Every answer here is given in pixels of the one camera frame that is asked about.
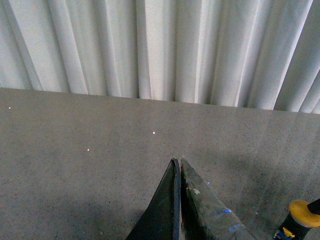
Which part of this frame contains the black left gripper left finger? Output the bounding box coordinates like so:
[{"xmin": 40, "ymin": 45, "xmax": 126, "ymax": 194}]
[{"xmin": 127, "ymin": 158, "xmax": 181, "ymax": 240}]

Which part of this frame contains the white pleated curtain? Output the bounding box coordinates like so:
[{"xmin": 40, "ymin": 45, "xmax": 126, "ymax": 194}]
[{"xmin": 0, "ymin": 0, "xmax": 320, "ymax": 114}]

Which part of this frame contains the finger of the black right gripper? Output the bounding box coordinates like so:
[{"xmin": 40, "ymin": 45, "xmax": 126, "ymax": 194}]
[{"xmin": 307, "ymin": 199, "xmax": 320, "ymax": 215}]

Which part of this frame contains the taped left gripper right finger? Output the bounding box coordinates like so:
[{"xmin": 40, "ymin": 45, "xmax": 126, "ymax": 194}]
[{"xmin": 180, "ymin": 158, "xmax": 252, "ymax": 240}]

